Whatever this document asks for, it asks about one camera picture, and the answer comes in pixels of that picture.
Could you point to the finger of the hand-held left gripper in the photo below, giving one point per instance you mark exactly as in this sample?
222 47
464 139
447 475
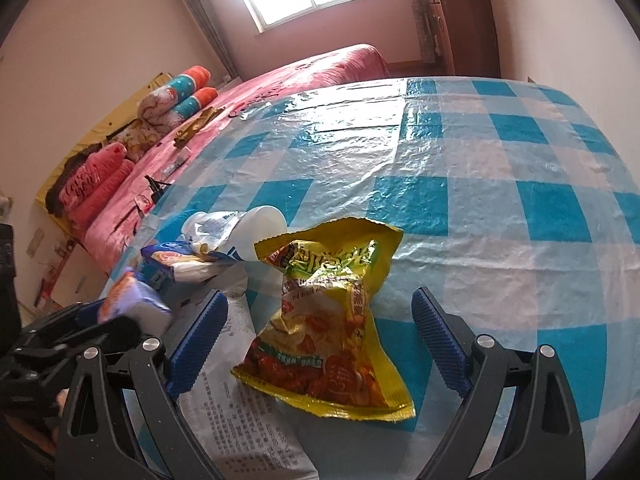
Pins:
107 329
90 312

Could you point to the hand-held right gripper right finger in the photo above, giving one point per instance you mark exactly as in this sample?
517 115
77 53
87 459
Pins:
440 345

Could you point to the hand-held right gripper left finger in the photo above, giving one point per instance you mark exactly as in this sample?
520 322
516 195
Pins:
195 340

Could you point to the white orange carton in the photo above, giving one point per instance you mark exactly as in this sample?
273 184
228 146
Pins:
140 305

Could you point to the white printed paper bag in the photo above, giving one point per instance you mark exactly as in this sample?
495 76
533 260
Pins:
250 420

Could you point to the yellow snack bag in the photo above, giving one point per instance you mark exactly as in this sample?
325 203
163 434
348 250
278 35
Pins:
325 320

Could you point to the white plastic bottle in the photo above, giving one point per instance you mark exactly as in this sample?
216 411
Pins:
262 225

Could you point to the white blue snack packet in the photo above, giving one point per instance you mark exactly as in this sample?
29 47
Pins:
170 255

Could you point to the blue white checkered tablecloth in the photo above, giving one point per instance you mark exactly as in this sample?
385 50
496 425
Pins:
475 240

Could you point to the dark brown cloth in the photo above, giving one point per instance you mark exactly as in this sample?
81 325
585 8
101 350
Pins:
62 180

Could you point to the black charger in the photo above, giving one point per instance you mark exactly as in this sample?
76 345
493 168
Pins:
159 189

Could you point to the pink printed folded blanket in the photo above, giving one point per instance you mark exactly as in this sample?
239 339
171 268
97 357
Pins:
95 170

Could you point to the floral cushion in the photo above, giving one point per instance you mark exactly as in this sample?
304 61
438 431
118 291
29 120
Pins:
137 140

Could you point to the yellow bed headboard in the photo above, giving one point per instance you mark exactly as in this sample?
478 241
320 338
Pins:
100 130

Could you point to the olive brown cloth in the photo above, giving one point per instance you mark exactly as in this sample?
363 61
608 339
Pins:
200 122

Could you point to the floral folded quilt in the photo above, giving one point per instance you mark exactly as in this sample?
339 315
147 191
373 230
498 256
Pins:
160 105

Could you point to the teal orange bolster pillow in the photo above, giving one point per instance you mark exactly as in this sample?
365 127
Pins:
192 80
200 100

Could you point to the pink printed bed blanket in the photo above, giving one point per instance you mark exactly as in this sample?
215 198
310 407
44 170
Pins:
300 70

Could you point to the grey patterned curtain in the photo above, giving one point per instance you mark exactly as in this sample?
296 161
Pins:
422 20
205 20

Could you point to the brown wooden cabinet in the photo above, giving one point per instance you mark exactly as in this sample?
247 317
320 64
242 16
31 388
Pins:
470 20

